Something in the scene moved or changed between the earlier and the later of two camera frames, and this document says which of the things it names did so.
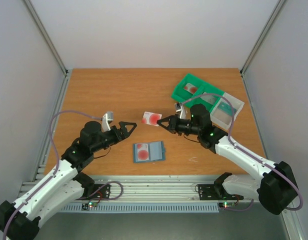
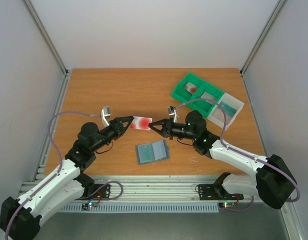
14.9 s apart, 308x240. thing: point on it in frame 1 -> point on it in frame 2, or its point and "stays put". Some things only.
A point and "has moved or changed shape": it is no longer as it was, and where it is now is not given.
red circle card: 142,152 -> 141,123
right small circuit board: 226,204 stays put
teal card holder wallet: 148,152 has moved or changed shape
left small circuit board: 86,206 stays put
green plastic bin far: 187,88 stays put
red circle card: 190,88 stays put
